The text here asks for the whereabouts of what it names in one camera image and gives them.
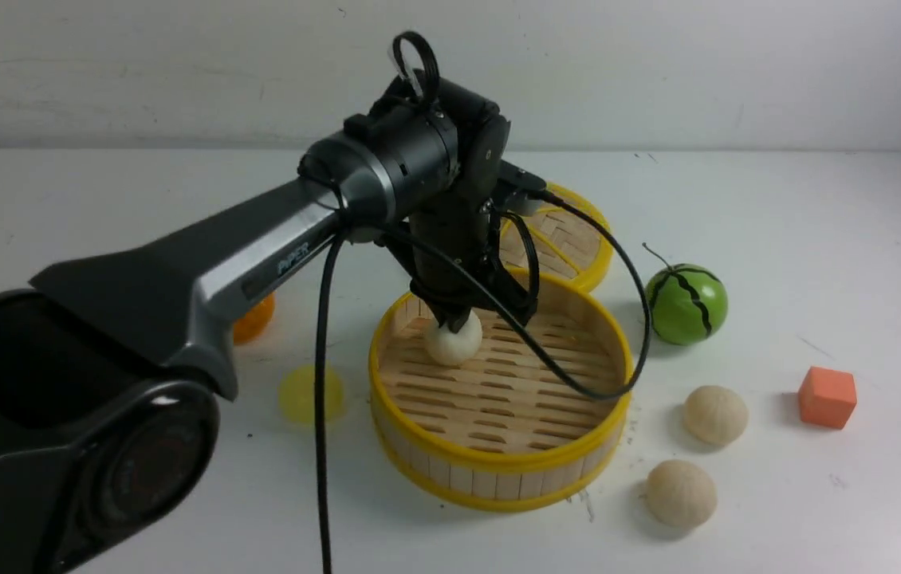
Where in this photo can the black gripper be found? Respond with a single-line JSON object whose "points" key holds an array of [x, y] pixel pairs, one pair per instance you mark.
{"points": [[448, 247]]}

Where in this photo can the white toy bun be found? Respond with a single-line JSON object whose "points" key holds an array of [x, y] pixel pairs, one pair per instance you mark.
{"points": [[449, 348], [715, 415], [680, 494]]}

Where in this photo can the yellow toy bun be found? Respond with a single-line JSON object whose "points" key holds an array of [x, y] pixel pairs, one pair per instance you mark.
{"points": [[296, 395]]}

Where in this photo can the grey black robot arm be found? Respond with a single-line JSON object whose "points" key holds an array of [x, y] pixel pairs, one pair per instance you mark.
{"points": [[110, 366]]}

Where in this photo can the bamboo steamer tray yellow rim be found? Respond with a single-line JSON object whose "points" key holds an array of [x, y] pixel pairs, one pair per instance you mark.
{"points": [[499, 433]]}

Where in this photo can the woven bamboo steamer lid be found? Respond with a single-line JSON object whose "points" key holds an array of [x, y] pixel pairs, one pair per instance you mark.
{"points": [[567, 247]]}

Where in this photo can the orange toy tangerine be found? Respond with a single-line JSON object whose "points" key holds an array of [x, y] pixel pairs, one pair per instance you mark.
{"points": [[253, 323]]}

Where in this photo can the green toy watermelon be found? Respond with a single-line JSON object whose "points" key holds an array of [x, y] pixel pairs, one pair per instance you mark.
{"points": [[688, 303]]}

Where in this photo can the orange foam cube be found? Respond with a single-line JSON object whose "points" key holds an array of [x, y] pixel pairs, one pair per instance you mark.
{"points": [[827, 398]]}

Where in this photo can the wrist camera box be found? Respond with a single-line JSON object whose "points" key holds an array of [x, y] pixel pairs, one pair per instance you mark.
{"points": [[518, 190]]}

